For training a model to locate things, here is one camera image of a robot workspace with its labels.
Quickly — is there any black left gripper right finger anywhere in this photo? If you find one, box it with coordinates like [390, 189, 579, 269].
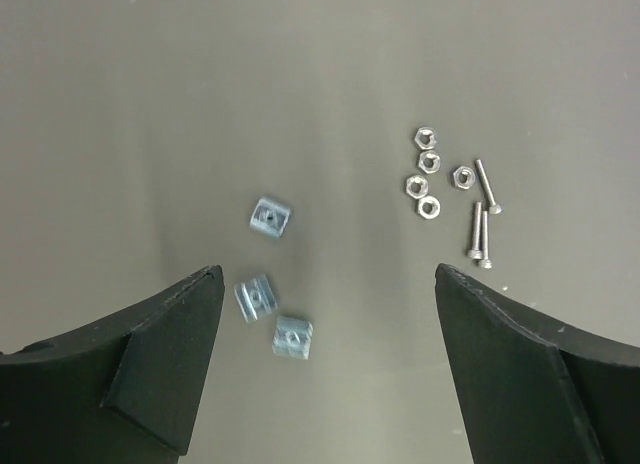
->
[435, 264, 639, 463]

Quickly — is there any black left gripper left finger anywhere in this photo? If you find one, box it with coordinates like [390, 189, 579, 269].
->
[1, 265, 224, 463]

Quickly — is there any silver T-slot nut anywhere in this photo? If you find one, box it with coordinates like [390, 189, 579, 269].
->
[234, 274, 278, 323]
[249, 196, 292, 239]
[272, 316, 313, 360]

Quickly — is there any silver hex nut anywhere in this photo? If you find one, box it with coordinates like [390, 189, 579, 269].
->
[417, 150, 442, 174]
[405, 174, 429, 199]
[414, 127, 437, 151]
[452, 166, 476, 190]
[416, 195, 441, 220]

